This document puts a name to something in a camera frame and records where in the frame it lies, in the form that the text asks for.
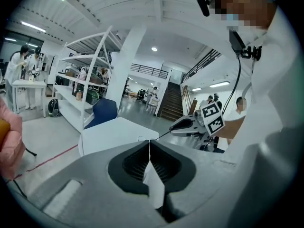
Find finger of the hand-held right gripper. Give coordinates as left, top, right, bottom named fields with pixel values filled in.
left=169, top=124, right=200, bottom=138
left=169, top=114, right=198, bottom=129

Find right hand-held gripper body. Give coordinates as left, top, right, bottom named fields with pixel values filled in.
left=192, top=100, right=226, bottom=138

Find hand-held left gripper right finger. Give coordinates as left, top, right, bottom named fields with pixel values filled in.
left=150, top=139, right=261, bottom=228

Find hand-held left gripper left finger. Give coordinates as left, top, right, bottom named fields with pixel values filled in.
left=25, top=139, right=167, bottom=228

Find person's right forearm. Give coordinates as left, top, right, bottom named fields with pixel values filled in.
left=213, top=114, right=248, bottom=140

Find wooden boards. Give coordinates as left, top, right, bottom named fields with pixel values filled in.
left=181, top=85, right=198, bottom=117

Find dark staircase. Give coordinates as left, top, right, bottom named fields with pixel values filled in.
left=160, top=81, right=185, bottom=122

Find black stair railing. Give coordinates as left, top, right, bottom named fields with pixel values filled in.
left=180, top=48, right=222, bottom=85

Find black balcony railing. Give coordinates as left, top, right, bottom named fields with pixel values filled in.
left=130, top=62, right=170, bottom=81

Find table with white cloth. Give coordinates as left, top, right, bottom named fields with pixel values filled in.
left=78, top=116, right=160, bottom=158

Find person's white shirt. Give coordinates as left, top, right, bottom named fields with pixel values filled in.
left=222, top=6, right=298, bottom=157

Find pink armchair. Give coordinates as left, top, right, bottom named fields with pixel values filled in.
left=0, top=95, right=38, bottom=181

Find blue chair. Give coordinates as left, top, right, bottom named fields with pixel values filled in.
left=84, top=97, right=119, bottom=131

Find black chest device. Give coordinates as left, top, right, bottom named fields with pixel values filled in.
left=227, top=28, right=263, bottom=62

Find black backpack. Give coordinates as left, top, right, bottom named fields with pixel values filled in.
left=47, top=98, right=60, bottom=118

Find yellow cushion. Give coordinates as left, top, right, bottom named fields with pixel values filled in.
left=0, top=118, right=11, bottom=152

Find green case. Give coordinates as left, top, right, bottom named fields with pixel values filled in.
left=82, top=84, right=105, bottom=105

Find white shelf unit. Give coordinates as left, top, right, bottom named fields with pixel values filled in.
left=51, top=25, right=115, bottom=133

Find pink bag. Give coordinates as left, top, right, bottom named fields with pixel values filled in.
left=74, top=66, right=87, bottom=93

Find white desk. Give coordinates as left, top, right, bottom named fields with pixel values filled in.
left=11, top=79, right=48, bottom=118

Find person's head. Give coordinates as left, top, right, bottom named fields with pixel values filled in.
left=210, top=0, right=279, bottom=31

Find black floor cable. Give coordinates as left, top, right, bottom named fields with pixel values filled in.
left=11, top=178, right=29, bottom=199

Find black head camera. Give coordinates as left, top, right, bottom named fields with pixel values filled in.
left=194, top=0, right=211, bottom=18

